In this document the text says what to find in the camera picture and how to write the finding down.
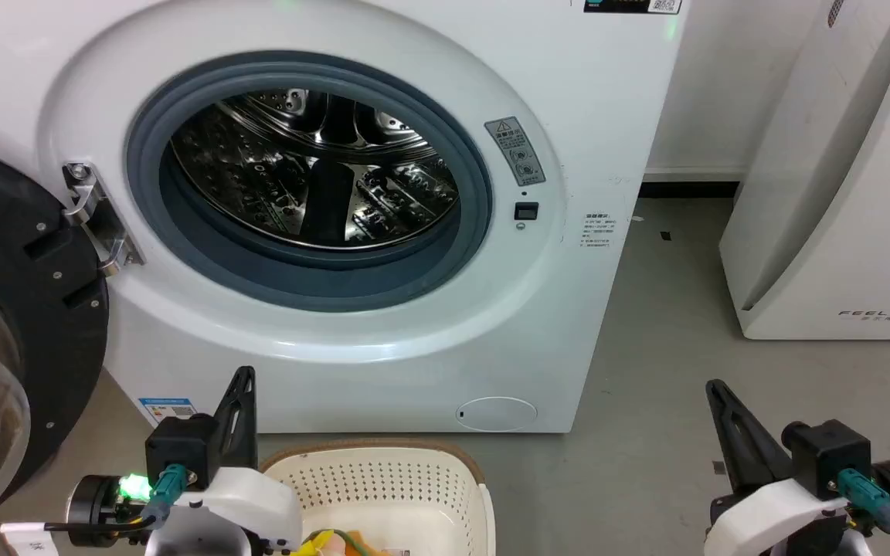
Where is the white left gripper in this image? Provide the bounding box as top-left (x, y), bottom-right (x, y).
top-left (145, 366), bottom-right (304, 556)

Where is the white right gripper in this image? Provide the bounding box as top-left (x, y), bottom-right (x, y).
top-left (703, 379), bottom-right (849, 556)

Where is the stainless steel washing machine drum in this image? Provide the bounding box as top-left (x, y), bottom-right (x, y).
top-left (169, 89), bottom-right (461, 252)

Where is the black round washer door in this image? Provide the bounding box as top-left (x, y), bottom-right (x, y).
top-left (0, 141), bottom-right (110, 534)

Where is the blue white energy label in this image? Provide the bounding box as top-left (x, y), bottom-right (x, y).
top-left (138, 398), bottom-right (198, 428)

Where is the cream perforated laundry basket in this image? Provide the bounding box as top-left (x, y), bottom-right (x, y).
top-left (259, 439), bottom-right (497, 556)

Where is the grey rubber door gasket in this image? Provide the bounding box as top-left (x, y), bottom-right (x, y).
top-left (124, 50), bottom-right (494, 314)

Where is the metal door hinge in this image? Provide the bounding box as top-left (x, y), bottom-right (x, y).
top-left (63, 161), bottom-right (145, 277)

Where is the oval filter cover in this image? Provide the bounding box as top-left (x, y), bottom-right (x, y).
top-left (456, 396), bottom-right (539, 432)

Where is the white air purifier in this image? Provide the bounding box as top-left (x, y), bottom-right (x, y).
top-left (718, 0), bottom-right (890, 341)

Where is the grey warning sticker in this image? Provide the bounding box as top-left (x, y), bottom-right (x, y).
top-left (484, 116), bottom-right (548, 187)

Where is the white front-load washing machine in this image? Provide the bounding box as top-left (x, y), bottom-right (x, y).
top-left (0, 0), bottom-right (685, 436)

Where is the black panel label with code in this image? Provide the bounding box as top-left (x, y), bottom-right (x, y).
top-left (583, 0), bottom-right (682, 15)

